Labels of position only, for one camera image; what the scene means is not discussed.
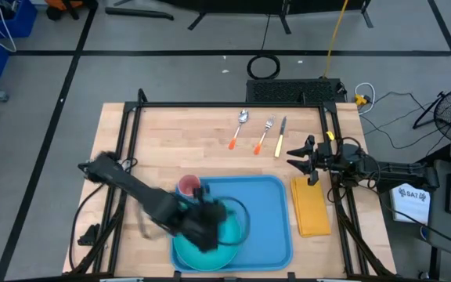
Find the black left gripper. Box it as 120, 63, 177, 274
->
177, 186, 230, 254

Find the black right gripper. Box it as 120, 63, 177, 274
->
286, 134, 342, 187

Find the knife with yellow handle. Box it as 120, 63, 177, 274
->
274, 116, 288, 158

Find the teal plate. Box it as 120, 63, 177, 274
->
172, 211, 244, 272

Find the pink plastic cup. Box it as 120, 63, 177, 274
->
176, 174, 202, 199

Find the yellow cloth napkin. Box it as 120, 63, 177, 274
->
290, 175, 333, 239

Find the blue plastic tray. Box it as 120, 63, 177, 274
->
169, 175, 294, 273

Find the black perforated computer case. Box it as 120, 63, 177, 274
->
245, 78, 347, 105

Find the white printed box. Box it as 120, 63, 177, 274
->
388, 183, 432, 226

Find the black metal bar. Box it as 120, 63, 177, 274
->
104, 6, 175, 21

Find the orange shop vacuum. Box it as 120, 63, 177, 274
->
44, 0, 93, 21

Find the fork with orange handle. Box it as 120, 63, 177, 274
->
253, 114, 276, 156

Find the spoon with orange handle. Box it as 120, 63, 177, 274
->
228, 108, 250, 151

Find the white looped cable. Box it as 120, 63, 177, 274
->
353, 81, 377, 115

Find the black floor cable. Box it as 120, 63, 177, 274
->
360, 92, 451, 152

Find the black metal table frame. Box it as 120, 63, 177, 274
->
63, 88, 397, 281

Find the coiled black cable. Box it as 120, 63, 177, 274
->
247, 53, 282, 81

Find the black clamp bracket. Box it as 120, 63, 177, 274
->
77, 222, 101, 247

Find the yellow hanging cable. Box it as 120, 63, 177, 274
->
324, 0, 350, 79

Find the black wire fan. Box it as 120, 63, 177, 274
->
412, 89, 451, 142

